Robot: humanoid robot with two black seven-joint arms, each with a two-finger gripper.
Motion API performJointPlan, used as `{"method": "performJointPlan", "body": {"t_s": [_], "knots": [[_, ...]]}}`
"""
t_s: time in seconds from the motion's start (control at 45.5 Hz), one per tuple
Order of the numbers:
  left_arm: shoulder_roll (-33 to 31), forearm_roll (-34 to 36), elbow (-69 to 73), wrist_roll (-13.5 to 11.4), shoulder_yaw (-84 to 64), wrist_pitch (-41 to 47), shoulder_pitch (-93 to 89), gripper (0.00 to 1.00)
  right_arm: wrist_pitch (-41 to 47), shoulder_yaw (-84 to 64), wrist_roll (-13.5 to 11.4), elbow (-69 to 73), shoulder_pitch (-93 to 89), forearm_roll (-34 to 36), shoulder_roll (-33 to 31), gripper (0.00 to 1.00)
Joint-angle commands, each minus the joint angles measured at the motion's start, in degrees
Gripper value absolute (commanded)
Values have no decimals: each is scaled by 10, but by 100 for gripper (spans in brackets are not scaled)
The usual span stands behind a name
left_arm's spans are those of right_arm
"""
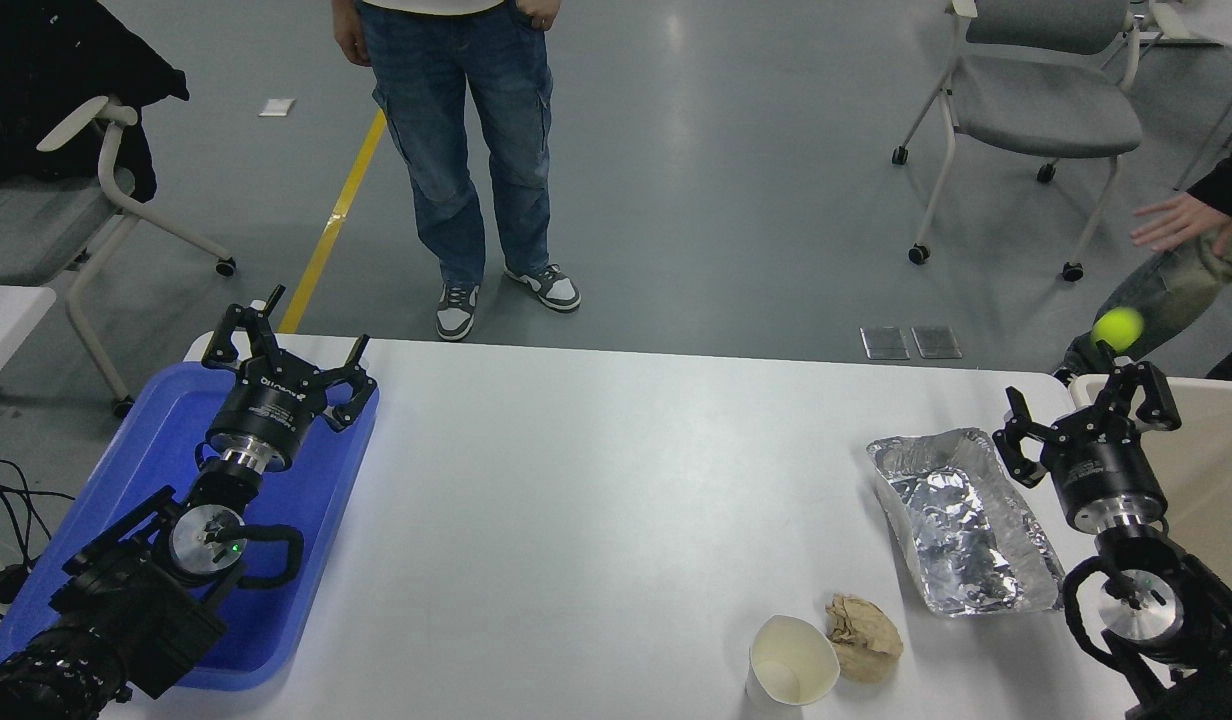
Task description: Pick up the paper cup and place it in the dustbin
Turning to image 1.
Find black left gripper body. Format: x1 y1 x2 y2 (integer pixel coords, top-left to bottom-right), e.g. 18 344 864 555
206 362 324 471

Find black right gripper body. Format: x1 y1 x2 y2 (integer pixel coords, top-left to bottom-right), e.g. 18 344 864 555
1040 414 1170 532

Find white paper cup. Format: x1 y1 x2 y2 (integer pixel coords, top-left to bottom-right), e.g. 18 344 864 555
745 615 841 709

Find person's hand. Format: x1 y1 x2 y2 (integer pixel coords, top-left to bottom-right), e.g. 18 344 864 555
1130 192 1232 257

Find person's right hand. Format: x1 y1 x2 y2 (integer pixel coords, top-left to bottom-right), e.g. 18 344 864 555
331 0 373 69

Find blue plastic tray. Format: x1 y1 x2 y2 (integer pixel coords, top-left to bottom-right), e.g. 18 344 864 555
0 362 380 693

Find green ball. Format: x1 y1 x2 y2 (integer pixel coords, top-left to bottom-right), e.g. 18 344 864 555
1091 307 1146 353

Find crumpled silver foil tray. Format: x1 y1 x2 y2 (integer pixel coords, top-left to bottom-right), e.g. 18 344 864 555
866 428 1065 618

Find large pale bin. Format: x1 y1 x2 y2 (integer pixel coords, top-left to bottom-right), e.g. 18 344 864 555
1068 373 1232 601

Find person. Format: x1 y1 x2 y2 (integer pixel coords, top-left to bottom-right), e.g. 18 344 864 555
1054 120 1232 386
331 0 583 343

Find grey chair with white armrest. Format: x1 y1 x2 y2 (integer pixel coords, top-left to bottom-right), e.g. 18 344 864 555
0 95 239 419

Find small white side table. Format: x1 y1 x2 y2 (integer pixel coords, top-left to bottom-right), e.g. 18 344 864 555
0 285 57 401

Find crumpled tan paper ball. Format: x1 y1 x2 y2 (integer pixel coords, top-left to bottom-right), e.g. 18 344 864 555
825 594 904 685

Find black jacket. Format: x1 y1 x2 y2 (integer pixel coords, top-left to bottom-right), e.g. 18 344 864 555
0 0 190 204

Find grey chair with castors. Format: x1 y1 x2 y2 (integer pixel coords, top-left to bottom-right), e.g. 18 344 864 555
891 0 1147 283

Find white table with legs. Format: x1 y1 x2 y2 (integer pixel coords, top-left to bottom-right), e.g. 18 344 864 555
1141 0 1232 191

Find black cables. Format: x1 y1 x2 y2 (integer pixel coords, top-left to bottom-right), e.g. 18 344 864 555
0 457 77 621

